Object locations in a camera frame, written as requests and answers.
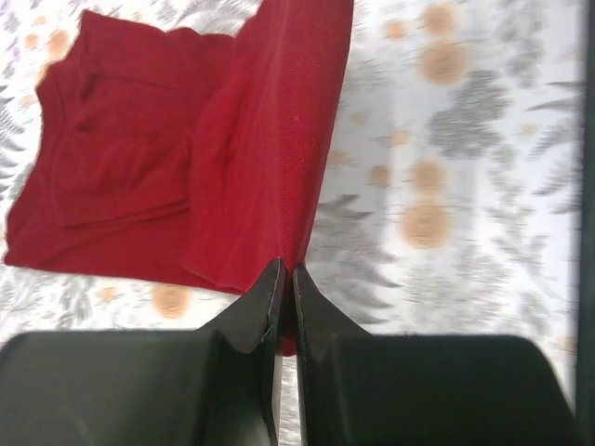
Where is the red t shirt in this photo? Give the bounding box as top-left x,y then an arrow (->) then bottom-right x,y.
2,0 -> 357,359

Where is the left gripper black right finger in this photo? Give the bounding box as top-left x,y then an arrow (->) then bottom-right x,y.
293,267 -> 576,445

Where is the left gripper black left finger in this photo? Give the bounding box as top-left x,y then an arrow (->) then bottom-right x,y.
1,258 -> 284,445

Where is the floral patterned table mat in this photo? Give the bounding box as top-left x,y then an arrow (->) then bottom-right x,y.
1,1 -> 594,445

